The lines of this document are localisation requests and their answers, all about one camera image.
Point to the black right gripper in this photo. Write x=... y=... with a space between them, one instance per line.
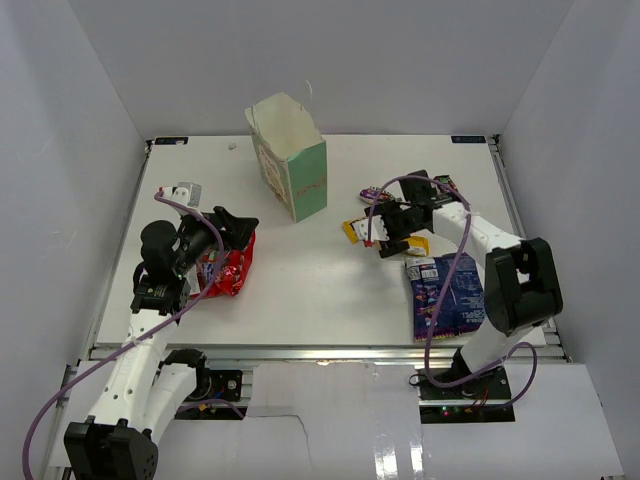
x=394 y=245

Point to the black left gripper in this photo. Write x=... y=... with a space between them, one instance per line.
x=237 y=229

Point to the red candy bag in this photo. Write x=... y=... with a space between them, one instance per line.
x=232 y=276

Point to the yellow M&M's packet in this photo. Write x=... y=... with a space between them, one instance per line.
x=350 y=230

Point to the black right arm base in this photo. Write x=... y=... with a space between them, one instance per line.
x=479 y=401

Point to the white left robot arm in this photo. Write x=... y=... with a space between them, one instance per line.
x=119 y=437

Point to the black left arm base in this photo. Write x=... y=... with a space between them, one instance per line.
x=222 y=384

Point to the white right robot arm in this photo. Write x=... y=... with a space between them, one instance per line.
x=521 y=286

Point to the green paper gift bag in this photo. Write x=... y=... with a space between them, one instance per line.
x=291 y=154

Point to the blue purple snack bag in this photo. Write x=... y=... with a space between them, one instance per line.
x=463 y=307

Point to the yellow wrapped snack bar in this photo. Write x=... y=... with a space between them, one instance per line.
x=418 y=246

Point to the purple chocolate egg candy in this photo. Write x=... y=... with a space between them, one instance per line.
x=372 y=195

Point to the dark purple candy bar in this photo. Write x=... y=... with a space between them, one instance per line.
x=445 y=180

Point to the white foam board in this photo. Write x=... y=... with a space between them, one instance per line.
x=359 y=421

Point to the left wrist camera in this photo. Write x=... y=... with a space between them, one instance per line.
x=186 y=194

